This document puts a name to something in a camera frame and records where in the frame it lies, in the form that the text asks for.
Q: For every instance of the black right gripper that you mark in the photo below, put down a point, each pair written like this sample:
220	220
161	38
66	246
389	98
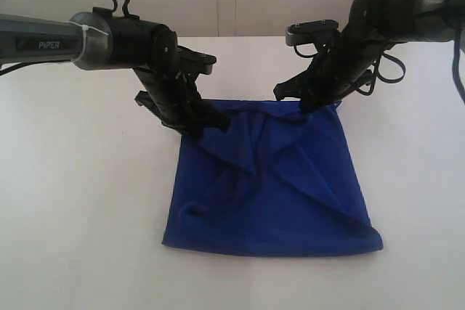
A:
332	76

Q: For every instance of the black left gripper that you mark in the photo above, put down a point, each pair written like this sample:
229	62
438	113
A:
167	100

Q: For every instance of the blue towel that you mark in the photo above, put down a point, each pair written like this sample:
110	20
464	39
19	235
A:
278	183

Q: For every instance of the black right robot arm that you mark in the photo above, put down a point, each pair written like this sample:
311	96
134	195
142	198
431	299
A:
394	22

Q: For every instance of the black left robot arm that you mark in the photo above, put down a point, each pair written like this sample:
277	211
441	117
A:
98	40

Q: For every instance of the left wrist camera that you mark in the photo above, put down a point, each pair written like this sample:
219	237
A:
193	62

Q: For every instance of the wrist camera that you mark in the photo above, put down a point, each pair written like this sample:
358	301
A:
193	62
316	32

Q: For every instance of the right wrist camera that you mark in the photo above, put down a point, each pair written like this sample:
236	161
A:
316	32

